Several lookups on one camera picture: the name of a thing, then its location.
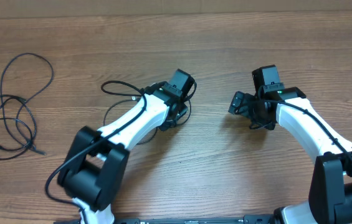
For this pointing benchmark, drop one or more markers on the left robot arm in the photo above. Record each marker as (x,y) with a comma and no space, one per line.
(95,164)

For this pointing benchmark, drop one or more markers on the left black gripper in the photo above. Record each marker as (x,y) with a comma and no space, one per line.
(182,111)

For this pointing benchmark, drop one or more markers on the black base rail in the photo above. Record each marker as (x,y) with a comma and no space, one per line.
(247,219)

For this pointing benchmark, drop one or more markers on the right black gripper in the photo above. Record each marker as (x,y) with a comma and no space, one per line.
(268,122)

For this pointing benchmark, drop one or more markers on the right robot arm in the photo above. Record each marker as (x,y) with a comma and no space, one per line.
(330,196)

